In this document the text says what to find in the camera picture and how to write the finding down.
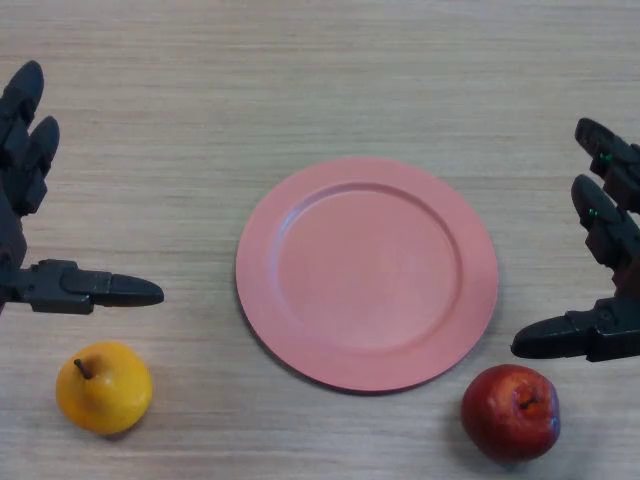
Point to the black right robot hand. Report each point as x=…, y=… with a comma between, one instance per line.
x=607, y=330

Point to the red apple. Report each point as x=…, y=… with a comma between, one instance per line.
x=500, y=415

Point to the pink round plate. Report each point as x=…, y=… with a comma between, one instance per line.
x=367, y=275

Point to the yellow pear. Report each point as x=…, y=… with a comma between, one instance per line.
x=107, y=395

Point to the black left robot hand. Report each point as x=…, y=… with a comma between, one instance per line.
x=55, y=290

